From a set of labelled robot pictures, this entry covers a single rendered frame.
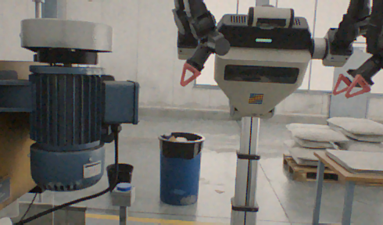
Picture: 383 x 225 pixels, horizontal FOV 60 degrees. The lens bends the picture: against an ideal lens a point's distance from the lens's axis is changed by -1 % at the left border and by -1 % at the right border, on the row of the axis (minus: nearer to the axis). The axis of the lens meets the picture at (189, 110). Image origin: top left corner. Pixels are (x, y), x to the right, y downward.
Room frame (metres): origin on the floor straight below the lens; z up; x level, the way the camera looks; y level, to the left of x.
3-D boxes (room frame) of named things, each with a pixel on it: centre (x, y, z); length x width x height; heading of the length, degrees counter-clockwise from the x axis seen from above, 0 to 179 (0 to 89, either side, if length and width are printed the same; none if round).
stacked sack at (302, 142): (4.44, -1.66, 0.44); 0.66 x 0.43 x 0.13; 177
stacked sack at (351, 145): (4.17, -2.27, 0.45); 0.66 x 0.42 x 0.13; 92
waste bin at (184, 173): (3.31, 0.07, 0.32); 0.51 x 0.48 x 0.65; 177
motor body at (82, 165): (0.69, 0.25, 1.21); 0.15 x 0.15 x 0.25
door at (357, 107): (8.74, -4.22, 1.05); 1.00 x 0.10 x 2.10; 87
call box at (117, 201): (1.30, 0.25, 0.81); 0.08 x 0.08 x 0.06; 87
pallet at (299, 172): (4.40, -1.99, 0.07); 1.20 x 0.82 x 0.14; 85
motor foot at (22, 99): (0.66, 0.34, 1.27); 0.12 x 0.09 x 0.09; 177
